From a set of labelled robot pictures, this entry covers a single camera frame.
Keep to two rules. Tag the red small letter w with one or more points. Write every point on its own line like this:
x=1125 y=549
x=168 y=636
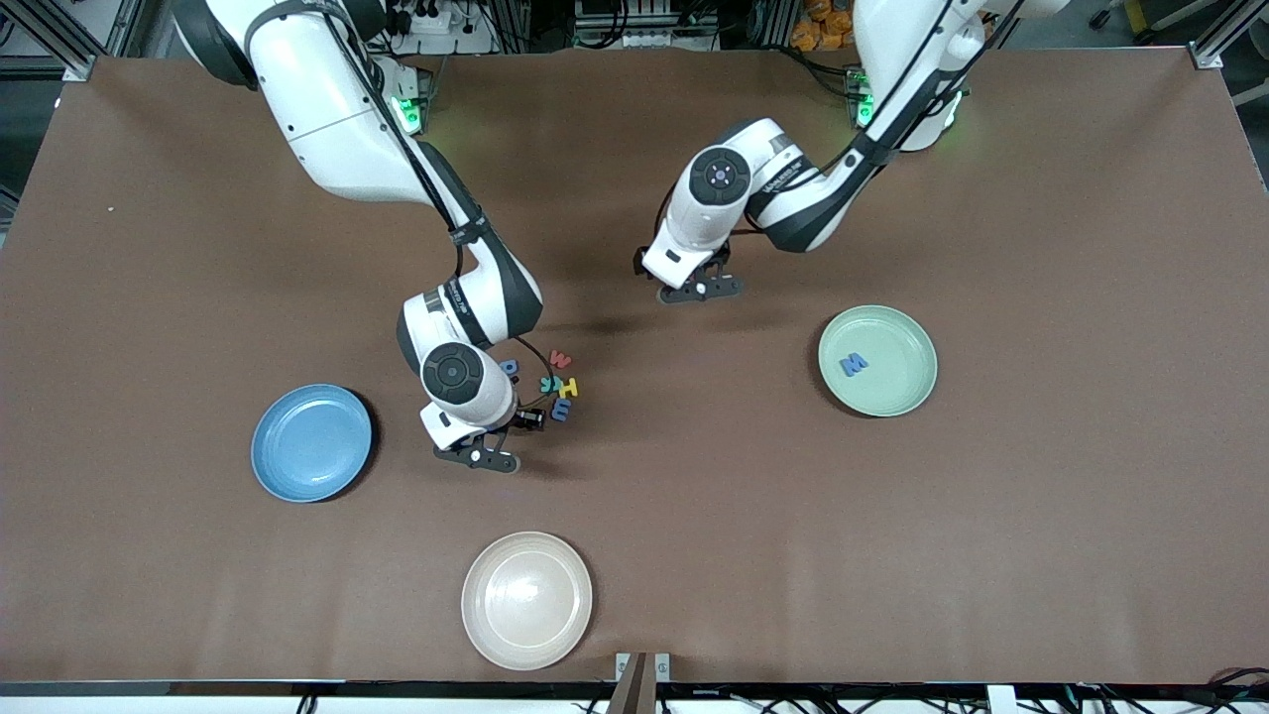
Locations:
x=560 y=359

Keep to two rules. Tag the grey equipment rack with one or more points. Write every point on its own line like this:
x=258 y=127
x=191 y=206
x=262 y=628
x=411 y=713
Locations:
x=644 y=20

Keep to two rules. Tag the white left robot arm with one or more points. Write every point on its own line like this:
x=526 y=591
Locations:
x=793 y=193

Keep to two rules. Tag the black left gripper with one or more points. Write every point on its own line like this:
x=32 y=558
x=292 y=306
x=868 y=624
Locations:
x=723 y=254

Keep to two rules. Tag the blue plate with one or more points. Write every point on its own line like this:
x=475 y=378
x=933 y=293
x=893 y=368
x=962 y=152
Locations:
x=307 y=446

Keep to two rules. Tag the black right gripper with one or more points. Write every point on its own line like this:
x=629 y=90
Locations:
x=521 y=419

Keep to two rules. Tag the yellow capital letter H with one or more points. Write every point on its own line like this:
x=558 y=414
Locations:
x=570 y=388

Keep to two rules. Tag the orange fruit pile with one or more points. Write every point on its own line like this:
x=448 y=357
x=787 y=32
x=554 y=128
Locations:
x=823 y=25

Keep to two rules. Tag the blue small letter m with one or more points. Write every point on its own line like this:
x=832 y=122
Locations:
x=561 y=410

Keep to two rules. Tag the green plate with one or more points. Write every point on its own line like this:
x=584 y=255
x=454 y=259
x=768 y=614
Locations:
x=892 y=337

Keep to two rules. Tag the brown table mat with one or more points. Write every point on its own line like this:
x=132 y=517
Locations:
x=694 y=496

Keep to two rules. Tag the aluminium frame post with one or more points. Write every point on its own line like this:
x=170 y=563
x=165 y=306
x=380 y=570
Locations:
x=77 y=67
x=1207 y=57

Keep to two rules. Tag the teal capital letter R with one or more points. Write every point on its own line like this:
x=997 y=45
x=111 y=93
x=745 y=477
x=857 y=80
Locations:
x=548 y=386

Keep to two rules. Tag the beige plate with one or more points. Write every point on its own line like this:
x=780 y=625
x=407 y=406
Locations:
x=525 y=600

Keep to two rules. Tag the blue capital letter W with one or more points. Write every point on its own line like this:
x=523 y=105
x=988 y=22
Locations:
x=854 y=365

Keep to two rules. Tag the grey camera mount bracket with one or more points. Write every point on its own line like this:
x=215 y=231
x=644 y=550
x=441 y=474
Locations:
x=634 y=684

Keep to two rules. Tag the white power strip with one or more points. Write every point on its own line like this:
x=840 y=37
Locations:
x=436 y=20

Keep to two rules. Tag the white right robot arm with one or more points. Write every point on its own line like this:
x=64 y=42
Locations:
x=337 y=109

